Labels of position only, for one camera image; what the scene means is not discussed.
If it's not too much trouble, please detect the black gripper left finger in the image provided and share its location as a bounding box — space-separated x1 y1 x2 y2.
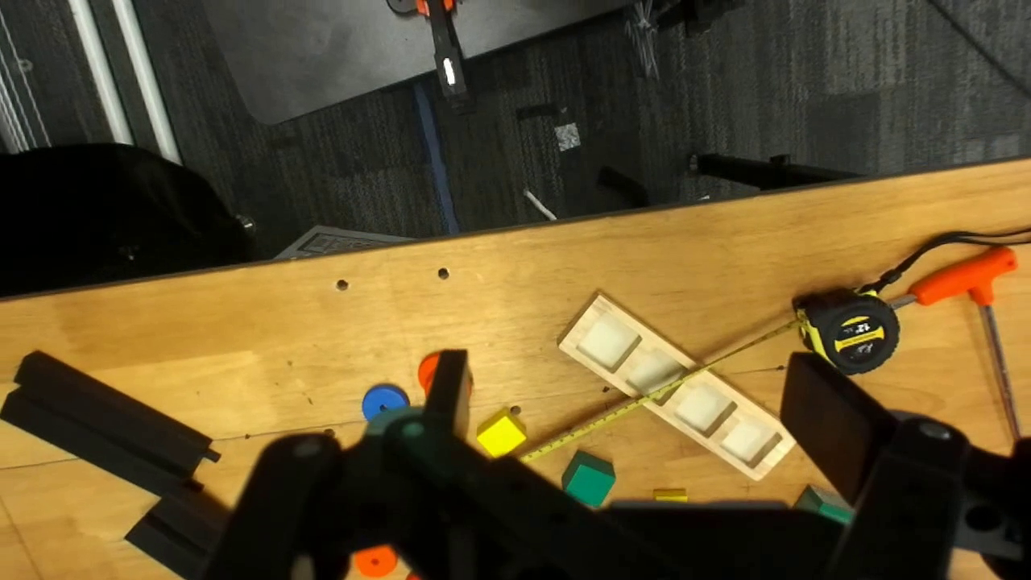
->
424 350 474 439

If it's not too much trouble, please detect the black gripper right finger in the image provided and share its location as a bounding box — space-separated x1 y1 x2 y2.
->
780 350 895 503

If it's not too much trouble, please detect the yellow wooden cube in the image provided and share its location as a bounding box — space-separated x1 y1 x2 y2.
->
474 409 527 459

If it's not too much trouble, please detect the green wooden cube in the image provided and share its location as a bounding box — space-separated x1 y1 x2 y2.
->
795 488 855 524

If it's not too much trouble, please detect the black yellow tape measure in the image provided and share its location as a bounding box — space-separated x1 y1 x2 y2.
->
792 289 903 373

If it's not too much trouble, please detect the yellow measuring tape blade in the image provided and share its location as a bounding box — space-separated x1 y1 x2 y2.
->
514 308 802 468

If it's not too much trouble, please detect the orange black floor tool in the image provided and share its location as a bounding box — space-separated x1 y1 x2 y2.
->
387 0 467 100

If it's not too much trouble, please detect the blue wooden ring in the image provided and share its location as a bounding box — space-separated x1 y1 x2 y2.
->
357 380 413 427

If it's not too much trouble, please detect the orange handled T wrench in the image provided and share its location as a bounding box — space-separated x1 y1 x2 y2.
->
906 246 1026 444

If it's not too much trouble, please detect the black rail bar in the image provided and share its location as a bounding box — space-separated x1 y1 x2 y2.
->
4 350 230 580

